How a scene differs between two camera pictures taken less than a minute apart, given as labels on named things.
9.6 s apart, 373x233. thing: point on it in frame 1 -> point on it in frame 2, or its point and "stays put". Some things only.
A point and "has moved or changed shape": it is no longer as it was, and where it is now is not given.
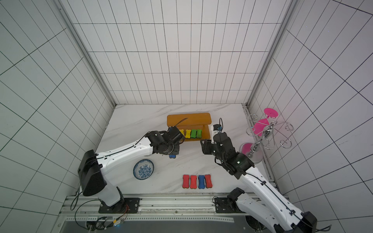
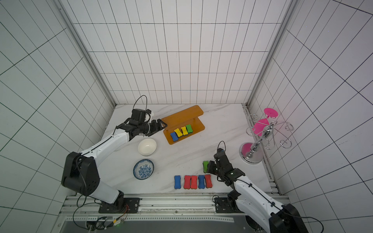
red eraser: (186, 181) stays put
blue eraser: (201, 185) stays put
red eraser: (209, 183) stays put
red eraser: (193, 182) stays put
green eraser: (193, 133) -> (189, 128)
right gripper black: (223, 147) -> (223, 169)
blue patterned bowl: (143, 169) stays put
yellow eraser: (188, 133) has moved or changed shape
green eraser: (199, 133) -> (205, 163)
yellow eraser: (182, 131) has moved or changed shape
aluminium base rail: (85, 208) stays put
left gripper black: (176, 149) -> (156, 129)
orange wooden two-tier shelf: (194, 127) has moved or changed shape
